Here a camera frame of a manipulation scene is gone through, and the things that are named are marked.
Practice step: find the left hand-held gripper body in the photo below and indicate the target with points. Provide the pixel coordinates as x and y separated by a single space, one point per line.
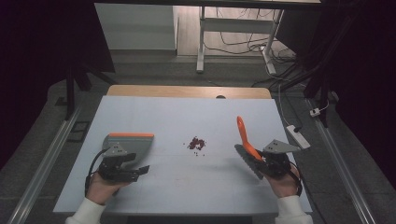
113 163

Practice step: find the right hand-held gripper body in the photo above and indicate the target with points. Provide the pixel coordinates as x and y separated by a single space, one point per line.
278 158

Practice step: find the grey dustpan with orange edge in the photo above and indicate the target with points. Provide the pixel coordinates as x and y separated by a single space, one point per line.
137 144

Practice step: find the pile of red beans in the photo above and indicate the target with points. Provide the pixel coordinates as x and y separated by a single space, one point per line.
196 143

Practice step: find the person's right hand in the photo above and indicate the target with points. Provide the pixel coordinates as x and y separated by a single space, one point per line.
283 185

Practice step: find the person's left hand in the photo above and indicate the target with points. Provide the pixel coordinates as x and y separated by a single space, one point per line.
101 189

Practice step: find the white power strip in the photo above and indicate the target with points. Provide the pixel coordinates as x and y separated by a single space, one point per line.
298 137

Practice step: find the black floor plate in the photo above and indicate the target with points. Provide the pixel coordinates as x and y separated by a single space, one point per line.
78 130

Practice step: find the pale blue table cover board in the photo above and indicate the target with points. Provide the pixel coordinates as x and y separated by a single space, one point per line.
193 186

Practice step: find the small white adapter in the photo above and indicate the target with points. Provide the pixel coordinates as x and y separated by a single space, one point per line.
315 112

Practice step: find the wooden table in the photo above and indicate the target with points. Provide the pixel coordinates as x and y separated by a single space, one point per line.
174 91

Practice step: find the black metal stand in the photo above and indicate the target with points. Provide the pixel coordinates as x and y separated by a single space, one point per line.
317 84
70 93

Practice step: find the dark curtain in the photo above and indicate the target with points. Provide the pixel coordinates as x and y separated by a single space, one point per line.
367 77
37 62

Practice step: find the white cabinet panel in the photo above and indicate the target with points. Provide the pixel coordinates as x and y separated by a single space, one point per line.
134 26

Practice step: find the aluminium rail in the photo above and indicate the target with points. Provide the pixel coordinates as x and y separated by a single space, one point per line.
345 174
40 174

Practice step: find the white desk frame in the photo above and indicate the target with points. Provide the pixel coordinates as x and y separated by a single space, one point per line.
236 25

